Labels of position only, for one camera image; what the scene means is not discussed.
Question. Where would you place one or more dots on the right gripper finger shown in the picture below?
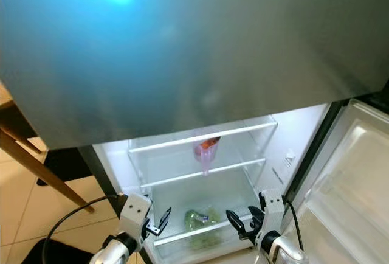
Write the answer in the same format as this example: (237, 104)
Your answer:
(255, 214)
(236, 221)

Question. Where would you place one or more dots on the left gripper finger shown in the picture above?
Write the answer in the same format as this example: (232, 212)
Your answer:
(165, 216)
(156, 231)

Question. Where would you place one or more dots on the purple plastic measuring jug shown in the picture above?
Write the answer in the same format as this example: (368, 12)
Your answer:
(206, 156)

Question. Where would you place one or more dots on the orange carrot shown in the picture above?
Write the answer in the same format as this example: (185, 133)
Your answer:
(209, 143)

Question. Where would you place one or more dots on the silver fridge main door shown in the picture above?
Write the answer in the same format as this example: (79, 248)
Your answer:
(346, 185)

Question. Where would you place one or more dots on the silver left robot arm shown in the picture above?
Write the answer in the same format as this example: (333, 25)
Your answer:
(115, 255)

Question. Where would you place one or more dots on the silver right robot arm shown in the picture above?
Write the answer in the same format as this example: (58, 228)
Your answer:
(285, 253)

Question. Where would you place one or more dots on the glass fridge shelf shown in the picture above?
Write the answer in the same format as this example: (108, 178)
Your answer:
(182, 140)
(231, 166)

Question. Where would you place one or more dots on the white fridge control dial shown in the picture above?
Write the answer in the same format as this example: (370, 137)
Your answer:
(290, 158)

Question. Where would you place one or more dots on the silver fridge freezer door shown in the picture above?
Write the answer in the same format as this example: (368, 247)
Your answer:
(182, 45)

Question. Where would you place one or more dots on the clear crisper drawer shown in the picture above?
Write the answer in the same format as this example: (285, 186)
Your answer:
(213, 229)

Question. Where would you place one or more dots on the bagged green vegetables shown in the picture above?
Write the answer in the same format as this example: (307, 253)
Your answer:
(197, 220)

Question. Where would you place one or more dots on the large black floor mat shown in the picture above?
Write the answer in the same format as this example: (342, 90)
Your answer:
(67, 166)

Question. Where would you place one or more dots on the light wooden dining table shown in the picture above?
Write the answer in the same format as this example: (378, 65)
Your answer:
(48, 176)

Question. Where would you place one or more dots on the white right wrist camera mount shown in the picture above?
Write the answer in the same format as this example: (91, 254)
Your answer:
(273, 206)

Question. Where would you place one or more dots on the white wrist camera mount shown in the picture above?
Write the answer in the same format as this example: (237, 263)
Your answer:
(273, 206)
(135, 212)

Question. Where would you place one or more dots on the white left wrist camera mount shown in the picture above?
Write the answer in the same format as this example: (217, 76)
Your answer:
(135, 212)

